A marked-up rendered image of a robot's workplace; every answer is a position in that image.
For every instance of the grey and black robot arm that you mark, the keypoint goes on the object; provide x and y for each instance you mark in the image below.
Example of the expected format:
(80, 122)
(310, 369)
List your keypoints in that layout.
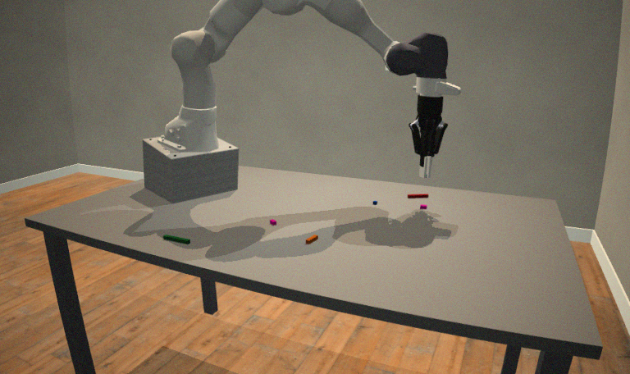
(193, 51)

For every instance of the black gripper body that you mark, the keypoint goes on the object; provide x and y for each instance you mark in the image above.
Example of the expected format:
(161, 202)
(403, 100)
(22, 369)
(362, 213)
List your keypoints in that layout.
(429, 108)

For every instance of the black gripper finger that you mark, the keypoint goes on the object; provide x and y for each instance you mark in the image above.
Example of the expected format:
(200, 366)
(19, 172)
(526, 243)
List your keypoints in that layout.
(434, 142)
(421, 145)

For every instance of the green rod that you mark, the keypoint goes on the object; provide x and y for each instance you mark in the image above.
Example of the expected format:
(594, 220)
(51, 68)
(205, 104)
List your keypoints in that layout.
(176, 239)

